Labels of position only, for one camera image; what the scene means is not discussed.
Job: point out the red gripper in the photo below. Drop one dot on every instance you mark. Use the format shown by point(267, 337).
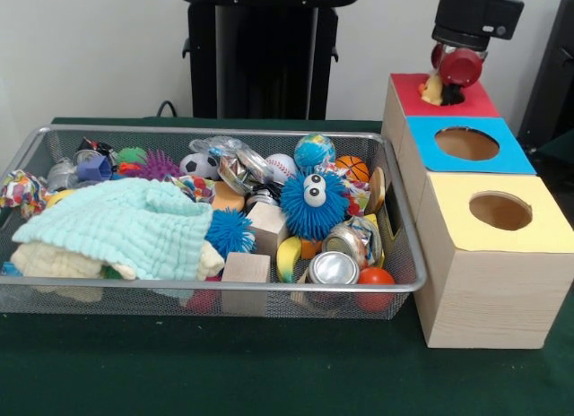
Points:
point(462, 68)

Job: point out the mint green cloth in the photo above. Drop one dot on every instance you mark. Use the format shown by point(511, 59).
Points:
point(125, 223)

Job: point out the cream knitted cloth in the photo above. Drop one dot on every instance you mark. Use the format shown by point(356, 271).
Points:
point(45, 261)

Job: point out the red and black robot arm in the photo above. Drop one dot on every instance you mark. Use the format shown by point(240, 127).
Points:
point(475, 12)

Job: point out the wooden box with three holes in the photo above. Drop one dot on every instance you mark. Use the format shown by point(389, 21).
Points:
point(493, 299)

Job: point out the dark green side tablecloth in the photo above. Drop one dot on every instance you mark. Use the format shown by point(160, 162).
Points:
point(560, 147)

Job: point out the small orange basketball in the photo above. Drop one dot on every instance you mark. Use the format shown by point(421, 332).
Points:
point(352, 169)

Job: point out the globe print ball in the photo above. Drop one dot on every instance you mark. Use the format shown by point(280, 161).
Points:
point(314, 151)

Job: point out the white baseball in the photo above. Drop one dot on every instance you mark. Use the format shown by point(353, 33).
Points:
point(282, 167)

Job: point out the blue spiky ball with eyes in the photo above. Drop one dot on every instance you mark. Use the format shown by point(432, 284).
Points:
point(309, 219)

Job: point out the plain orange ball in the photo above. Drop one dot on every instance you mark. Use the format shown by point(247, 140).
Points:
point(376, 279)

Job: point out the plain wooden cube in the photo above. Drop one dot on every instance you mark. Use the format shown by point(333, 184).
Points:
point(269, 227)

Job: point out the black and white soccer ball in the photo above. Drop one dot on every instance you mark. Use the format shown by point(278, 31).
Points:
point(197, 166)

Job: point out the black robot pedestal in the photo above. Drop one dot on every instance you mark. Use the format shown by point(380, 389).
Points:
point(269, 75)

